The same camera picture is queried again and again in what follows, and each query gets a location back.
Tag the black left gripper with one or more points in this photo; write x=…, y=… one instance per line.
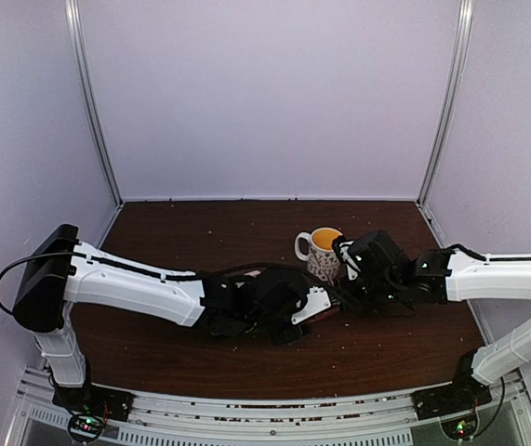
x=285, y=337

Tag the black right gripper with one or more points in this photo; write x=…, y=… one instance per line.
x=344, y=292

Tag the rose gold wire glasses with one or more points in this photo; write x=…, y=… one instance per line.
x=325, y=314

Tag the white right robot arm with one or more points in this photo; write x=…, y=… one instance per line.
x=379, y=271

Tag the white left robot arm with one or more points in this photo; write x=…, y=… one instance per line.
x=64, y=271

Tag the white floral mug yellow inside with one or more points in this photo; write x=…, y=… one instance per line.
x=316, y=250

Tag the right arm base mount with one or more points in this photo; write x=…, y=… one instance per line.
x=455, y=406

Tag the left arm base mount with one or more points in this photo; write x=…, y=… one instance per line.
x=91, y=408

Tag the aluminium right corner post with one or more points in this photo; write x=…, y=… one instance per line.
x=456, y=69

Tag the aluminium corner post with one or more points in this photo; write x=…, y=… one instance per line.
x=456, y=69
x=73, y=17

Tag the aluminium left corner post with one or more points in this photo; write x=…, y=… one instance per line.
x=73, y=17

